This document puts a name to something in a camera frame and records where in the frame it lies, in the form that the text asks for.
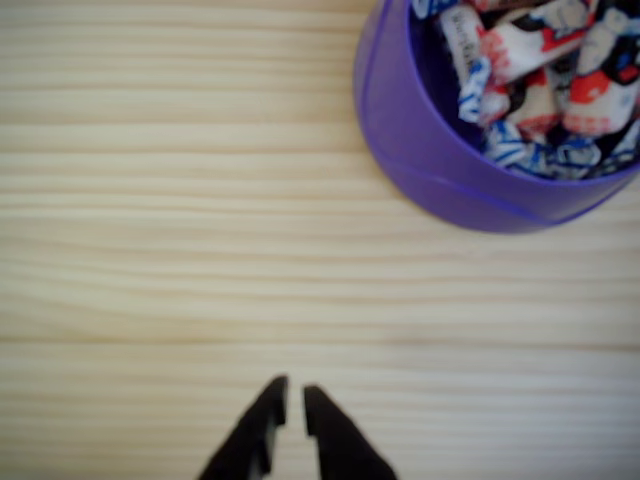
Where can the wrapped white red blue candy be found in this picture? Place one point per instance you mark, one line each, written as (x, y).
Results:
(592, 95)
(520, 47)
(505, 145)
(462, 40)

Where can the purple plastic bowl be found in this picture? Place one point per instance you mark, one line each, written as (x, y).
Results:
(425, 165)

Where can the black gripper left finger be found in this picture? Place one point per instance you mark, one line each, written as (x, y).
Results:
(255, 430)

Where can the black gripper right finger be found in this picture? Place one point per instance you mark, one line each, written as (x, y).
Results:
(340, 450)

